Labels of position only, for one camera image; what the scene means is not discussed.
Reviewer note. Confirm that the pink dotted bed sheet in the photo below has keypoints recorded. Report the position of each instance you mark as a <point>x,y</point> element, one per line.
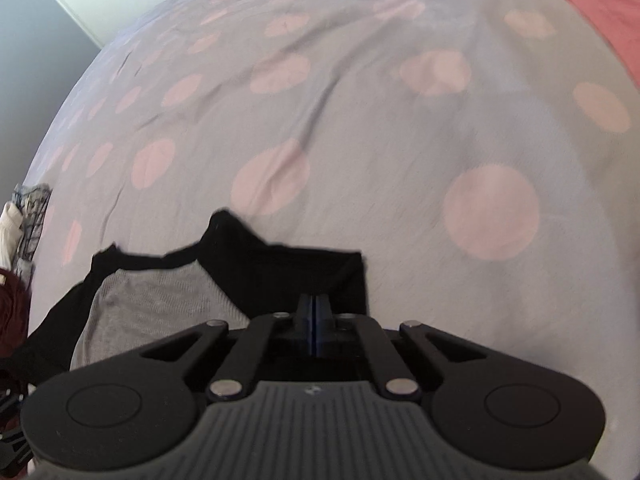
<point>483,155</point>

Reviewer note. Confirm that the white knit garment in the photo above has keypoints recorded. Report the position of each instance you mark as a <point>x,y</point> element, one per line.
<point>10,234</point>

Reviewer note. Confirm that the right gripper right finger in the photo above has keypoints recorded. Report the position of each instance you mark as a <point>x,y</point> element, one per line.
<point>358,337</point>

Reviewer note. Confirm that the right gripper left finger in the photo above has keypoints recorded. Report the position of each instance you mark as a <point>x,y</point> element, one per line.
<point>258,347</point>

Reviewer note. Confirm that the grey black raglan shirt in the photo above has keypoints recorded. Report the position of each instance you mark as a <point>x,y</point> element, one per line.
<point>128,300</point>

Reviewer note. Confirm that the grey checked garment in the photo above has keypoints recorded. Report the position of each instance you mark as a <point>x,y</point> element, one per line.
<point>32,202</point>

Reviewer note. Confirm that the maroon sweater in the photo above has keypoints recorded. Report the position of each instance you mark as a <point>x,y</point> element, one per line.
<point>14,313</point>

